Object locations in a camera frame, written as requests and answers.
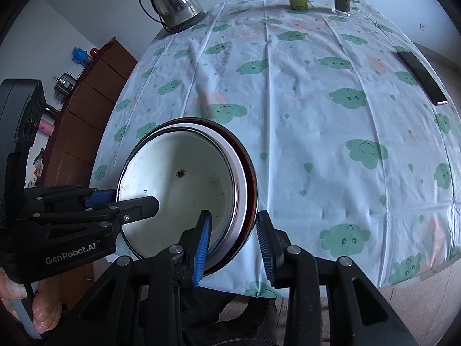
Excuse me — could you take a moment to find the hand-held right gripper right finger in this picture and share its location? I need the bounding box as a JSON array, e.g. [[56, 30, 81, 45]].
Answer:
[[256, 210, 420, 346]]

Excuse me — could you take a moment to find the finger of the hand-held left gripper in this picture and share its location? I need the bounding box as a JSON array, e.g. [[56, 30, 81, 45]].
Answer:
[[23, 185, 119, 211], [32, 195, 160, 233]]

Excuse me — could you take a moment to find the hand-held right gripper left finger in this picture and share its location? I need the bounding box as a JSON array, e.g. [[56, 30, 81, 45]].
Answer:
[[68, 209, 213, 346]]

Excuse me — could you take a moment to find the white enamel bowl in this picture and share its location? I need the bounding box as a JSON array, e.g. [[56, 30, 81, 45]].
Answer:
[[116, 124, 249, 271]]

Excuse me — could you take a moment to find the person's left hand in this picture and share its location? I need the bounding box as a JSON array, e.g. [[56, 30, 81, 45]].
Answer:
[[0, 272, 62, 336]]

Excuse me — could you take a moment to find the red white packet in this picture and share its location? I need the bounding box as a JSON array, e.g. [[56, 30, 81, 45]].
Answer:
[[32, 151, 46, 177]]

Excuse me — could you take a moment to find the white plastic tube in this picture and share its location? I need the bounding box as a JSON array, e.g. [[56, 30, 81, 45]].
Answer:
[[5, 297, 46, 339]]

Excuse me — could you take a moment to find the brown wooden sideboard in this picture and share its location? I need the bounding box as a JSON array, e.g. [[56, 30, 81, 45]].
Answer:
[[34, 37, 139, 311]]

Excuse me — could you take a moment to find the steel cooking pot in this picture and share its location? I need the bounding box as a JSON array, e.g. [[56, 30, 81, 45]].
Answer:
[[54, 72, 75, 99]]

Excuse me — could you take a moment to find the cloud print tablecloth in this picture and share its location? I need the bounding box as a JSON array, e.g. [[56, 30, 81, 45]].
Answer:
[[92, 0, 461, 298]]

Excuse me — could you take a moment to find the blue thermos jug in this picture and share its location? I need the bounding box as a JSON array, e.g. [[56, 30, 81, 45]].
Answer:
[[71, 47, 90, 66]]

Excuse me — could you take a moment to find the steel electric kettle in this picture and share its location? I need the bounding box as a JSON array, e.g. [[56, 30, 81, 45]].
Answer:
[[139, 0, 207, 33]]

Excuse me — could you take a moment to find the black smartphone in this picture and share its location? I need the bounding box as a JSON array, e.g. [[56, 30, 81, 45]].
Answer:
[[397, 51, 449, 106]]

